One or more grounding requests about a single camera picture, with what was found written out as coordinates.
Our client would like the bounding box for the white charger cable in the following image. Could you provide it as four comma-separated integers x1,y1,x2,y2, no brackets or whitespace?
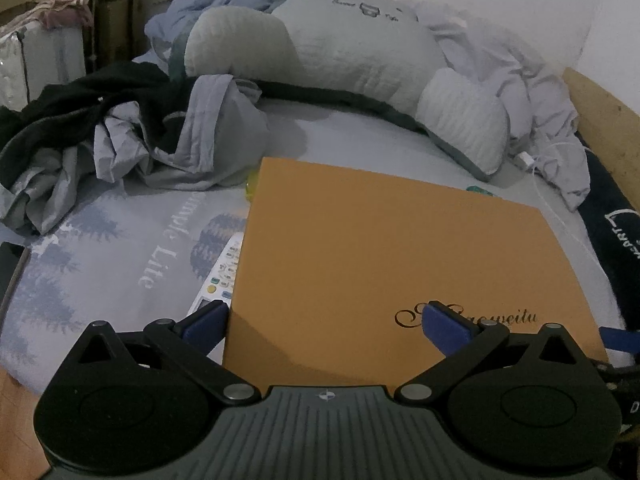
525,142,602,282

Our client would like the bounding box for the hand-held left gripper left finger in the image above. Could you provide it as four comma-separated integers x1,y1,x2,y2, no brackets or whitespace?
59,300,261,407

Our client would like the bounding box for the dark navy printed towel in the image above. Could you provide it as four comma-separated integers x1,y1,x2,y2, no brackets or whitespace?
575,132,640,334

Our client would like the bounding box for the wooden bed edge board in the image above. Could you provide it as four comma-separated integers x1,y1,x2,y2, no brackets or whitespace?
0,367,54,480

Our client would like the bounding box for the orange cardboard box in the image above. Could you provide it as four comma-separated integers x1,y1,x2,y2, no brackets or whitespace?
222,156,610,389

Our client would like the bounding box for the black garment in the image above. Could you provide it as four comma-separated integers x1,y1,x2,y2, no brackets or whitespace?
0,60,201,187

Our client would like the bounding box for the crumpled grey cloth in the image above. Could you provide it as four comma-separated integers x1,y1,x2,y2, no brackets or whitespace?
0,75,271,236

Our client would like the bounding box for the dark wooden cabinet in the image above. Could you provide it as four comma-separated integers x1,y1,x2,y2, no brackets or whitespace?
90,0,172,74

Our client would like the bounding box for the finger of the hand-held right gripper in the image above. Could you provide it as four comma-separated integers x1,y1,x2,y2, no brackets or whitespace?
599,326,640,350

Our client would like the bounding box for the pink cloth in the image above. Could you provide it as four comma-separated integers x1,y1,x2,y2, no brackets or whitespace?
42,2,94,30

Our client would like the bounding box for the wooden bed frame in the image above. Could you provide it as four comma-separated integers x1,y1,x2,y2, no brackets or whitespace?
562,66,640,211

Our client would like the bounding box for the light blue duvet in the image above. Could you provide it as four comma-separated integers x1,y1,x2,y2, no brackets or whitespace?
145,0,594,212

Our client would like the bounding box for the tree printed grey bedsheet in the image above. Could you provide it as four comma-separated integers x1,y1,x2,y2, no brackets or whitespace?
0,95,627,397

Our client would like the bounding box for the white remote control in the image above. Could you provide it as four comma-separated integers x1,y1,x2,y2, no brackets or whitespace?
186,232,246,319

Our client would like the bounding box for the pale green ribbed pillow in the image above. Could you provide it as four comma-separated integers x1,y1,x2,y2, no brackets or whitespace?
184,0,511,183

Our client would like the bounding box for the silver quilted bag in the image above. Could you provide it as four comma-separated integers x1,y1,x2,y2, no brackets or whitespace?
0,19,89,111

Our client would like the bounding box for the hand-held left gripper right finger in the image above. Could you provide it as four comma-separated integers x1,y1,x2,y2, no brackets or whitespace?
394,301,599,404

